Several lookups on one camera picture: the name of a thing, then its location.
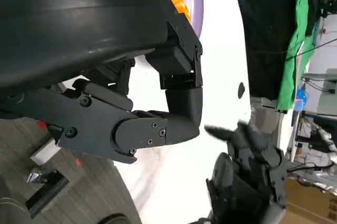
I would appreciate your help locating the grey machine cabinet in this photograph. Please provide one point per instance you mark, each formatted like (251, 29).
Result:
(327, 91)

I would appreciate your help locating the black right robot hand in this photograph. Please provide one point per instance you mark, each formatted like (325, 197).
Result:
(250, 166)

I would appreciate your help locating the brown cardboard box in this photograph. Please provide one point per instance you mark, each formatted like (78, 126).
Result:
(310, 203)

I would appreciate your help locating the green hanging cloth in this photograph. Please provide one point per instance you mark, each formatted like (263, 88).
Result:
(296, 50)

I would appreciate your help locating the black round table grommet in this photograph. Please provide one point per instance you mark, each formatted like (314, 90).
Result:
(241, 90)

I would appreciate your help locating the lilac plate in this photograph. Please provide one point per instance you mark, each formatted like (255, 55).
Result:
(196, 0)

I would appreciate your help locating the black hanging cloth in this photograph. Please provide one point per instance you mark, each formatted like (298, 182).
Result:
(266, 29)

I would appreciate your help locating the blue plastic object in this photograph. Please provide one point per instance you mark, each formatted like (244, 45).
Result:
(300, 99)

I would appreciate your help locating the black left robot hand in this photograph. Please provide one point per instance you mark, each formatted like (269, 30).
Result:
(79, 18)

